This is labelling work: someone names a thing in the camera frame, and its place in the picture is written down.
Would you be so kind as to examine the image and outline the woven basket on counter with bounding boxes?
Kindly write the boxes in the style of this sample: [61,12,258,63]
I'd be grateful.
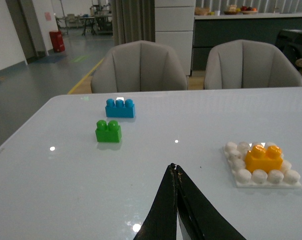
[194,7,211,16]

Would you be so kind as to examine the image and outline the white drawer cabinet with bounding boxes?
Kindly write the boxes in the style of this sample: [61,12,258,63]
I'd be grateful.
[155,0,196,76]

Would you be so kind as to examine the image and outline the right grey armchair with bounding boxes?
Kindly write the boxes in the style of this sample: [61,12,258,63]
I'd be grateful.
[204,39,302,90]

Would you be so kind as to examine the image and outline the green toy block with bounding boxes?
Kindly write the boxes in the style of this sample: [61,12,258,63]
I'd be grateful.
[95,120,122,143]

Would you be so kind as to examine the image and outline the white studded base plate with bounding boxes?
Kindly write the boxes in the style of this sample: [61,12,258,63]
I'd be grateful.
[223,141,302,189]

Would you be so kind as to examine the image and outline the fruit bowl on counter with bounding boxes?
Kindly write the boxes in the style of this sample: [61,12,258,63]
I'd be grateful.
[240,6,258,15]

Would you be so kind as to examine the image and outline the blue toy block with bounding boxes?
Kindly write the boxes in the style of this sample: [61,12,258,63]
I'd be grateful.
[105,98,135,118]

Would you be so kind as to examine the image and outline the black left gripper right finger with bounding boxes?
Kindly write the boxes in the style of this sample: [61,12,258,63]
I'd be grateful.
[175,165,244,240]

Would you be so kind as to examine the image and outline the dark grey counter cabinet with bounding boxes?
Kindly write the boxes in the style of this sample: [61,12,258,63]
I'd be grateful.
[191,13,302,71]

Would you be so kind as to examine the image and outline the yellow toy block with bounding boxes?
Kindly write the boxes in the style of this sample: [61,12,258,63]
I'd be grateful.
[245,145,283,173]

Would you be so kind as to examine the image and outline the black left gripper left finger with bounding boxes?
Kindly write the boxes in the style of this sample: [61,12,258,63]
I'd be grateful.
[134,164,177,240]

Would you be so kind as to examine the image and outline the background work table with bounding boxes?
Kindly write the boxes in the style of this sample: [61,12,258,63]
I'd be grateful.
[80,13,113,36]

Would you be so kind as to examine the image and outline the left grey armchair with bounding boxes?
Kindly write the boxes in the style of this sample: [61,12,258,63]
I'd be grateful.
[90,40,188,94]

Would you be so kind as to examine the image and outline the grey armchair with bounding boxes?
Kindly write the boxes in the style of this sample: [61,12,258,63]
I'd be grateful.
[204,39,302,90]
[90,40,188,94]

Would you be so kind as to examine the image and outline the beige curtain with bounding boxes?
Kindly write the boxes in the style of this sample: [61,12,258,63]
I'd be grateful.
[110,0,155,46]

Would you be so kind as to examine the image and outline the red fire extinguisher box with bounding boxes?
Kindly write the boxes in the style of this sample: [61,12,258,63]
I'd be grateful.
[49,30,65,53]

